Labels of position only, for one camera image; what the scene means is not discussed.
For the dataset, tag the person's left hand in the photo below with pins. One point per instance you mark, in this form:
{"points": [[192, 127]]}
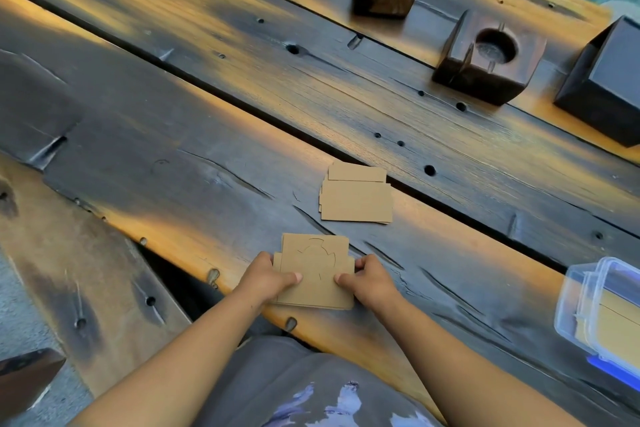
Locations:
{"points": [[262, 281]]}

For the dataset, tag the person's right hand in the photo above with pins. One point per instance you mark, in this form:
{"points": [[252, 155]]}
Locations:
{"points": [[375, 286]]}

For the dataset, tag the brown cardboard stack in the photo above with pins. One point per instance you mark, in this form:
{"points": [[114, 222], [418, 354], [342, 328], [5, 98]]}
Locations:
{"points": [[355, 201], [315, 266], [617, 326]]}

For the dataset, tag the clear plastic container blue clips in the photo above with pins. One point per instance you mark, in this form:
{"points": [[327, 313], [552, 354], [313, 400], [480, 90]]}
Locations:
{"points": [[567, 301]]}

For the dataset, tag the person's right forearm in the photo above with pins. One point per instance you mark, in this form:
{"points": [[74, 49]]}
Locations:
{"points": [[460, 376]]}

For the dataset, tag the person's left forearm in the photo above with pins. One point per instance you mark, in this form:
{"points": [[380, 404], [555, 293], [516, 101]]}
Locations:
{"points": [[175, 376]]}

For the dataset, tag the wide black box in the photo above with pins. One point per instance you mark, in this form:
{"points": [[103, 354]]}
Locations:
{"points": [[620, 66]]}

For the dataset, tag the grey printed shirt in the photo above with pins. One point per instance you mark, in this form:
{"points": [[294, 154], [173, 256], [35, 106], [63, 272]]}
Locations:
{"points": [[280, 381]]}

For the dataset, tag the weathered wooden bench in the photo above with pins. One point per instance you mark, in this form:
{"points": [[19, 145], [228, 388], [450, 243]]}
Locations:
{"points": [[100, 291]]}

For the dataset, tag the rustic wooden table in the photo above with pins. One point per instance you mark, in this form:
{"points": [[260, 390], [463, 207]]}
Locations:
{"points": [[200, 106]]}

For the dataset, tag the dark wooden ashtray block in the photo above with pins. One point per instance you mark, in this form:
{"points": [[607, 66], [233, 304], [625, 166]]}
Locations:
{"points": [[465, 76]]}

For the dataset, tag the dark brown wooden object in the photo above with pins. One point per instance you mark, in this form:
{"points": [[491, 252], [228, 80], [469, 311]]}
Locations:
{"points": [[25, 376]]}

